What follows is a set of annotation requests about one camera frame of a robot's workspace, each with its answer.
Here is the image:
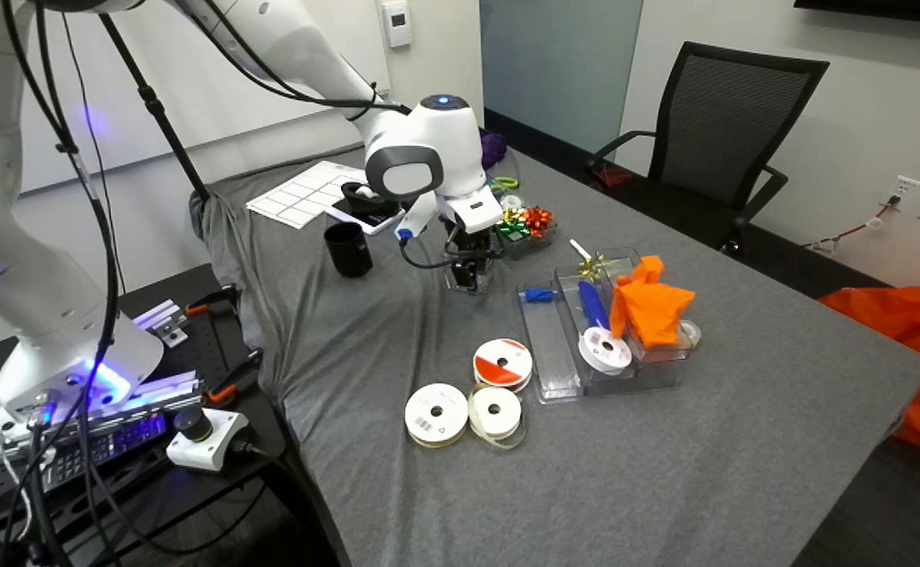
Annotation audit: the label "black cup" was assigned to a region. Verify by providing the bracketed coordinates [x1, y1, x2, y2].
[320, 222, 377, 281]

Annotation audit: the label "black tape dispenser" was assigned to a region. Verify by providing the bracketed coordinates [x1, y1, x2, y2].
[338, 179, 403, 228]

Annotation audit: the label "clear plastic organizer box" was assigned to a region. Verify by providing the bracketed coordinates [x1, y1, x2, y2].
[551, 249, 707, 397]

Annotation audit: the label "clear container of gift bows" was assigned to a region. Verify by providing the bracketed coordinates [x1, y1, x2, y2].
[488, 194, 560, 254]

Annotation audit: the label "white wall thermostat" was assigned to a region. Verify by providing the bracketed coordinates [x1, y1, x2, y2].
[377, 0, 420, 54]

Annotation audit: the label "grey tablecloth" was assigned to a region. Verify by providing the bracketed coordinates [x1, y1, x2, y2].
[187, 145, 920, 567]

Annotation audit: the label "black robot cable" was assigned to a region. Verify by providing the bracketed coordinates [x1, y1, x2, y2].
[200, 0, 413, 119]

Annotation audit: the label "white label sheet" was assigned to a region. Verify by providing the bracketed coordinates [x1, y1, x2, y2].
[242, 158, 367, 233]

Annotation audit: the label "orange bean bag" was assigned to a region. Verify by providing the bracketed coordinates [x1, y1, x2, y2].
[820, 284, 920, 462]

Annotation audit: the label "clear flat plastic lid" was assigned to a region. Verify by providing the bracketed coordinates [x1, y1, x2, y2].
[515, 286, 586, 410]

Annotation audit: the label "blue marker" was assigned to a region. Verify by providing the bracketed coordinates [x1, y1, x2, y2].
[576, 278, 611, 331]

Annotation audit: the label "purple gift bow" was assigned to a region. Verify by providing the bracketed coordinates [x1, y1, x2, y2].
[474, 129, 511, 174]

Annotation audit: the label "orange handled pliers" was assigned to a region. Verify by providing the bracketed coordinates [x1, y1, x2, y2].
[178, 286, 242, 321]
[199, 355, 263, 410]

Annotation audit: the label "white box with black knob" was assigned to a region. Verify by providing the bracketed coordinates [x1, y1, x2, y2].
[162, 405, 251, 475]

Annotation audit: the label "red and white ribbon spool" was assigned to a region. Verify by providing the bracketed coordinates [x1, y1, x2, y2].
[468, 334, 539, 397]

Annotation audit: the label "black office chair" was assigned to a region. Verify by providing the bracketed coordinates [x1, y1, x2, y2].
[586, 39, 830, 254]

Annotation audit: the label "white card tray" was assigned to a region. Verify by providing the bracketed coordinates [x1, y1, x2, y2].
[317, 187, 410, 238]

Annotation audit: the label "black tripod stand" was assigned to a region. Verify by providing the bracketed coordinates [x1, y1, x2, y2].
[93, 9, 218, 240]

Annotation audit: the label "large white barcode ribbon spool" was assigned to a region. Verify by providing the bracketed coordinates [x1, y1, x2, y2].
[403, 383, 473, 455]

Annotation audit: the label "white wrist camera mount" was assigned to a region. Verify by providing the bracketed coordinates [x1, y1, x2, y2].
[448, 194, 506, 238]

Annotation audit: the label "orange crumpled cloth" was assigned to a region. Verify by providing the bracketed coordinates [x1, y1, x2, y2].
[609, 251, 699, 352]

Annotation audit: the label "small white thread spool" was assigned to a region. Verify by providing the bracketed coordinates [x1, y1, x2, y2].
[576, 324, 636, 383]

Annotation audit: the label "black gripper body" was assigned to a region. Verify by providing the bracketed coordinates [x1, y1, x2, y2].
[440, 222, 506, 265]

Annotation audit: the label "wall outlet cable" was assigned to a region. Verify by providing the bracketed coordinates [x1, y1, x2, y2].
[803, 197, 904, 254]

